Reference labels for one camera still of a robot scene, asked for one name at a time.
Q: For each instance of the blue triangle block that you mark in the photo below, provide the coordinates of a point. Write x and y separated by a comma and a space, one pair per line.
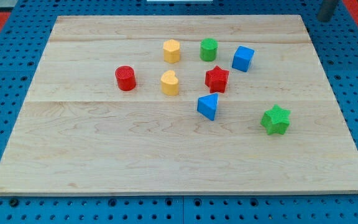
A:
207, 105

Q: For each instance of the wooden board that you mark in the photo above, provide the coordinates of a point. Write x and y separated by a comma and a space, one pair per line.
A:
78, 134

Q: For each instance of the yellow heart block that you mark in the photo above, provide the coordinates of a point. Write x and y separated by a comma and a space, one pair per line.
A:
169, 83

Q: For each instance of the red star block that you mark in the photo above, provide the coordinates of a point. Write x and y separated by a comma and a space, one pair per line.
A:
216, 79

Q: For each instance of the red cylinder block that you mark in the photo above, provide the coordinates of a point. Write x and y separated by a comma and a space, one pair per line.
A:
125, 77

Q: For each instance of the yellow hexagon block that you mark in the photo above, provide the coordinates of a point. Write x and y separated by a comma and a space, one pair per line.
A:
171, 51

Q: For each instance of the green cylinder block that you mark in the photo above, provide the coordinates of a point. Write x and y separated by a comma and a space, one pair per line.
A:
208, 49

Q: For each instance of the blue cube block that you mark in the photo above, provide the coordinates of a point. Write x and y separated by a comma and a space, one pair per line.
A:
242, 58

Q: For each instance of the green star block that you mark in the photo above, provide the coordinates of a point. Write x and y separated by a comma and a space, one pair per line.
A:
276, 120

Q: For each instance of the grey metal pole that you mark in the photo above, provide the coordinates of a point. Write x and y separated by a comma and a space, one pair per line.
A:
326, 10

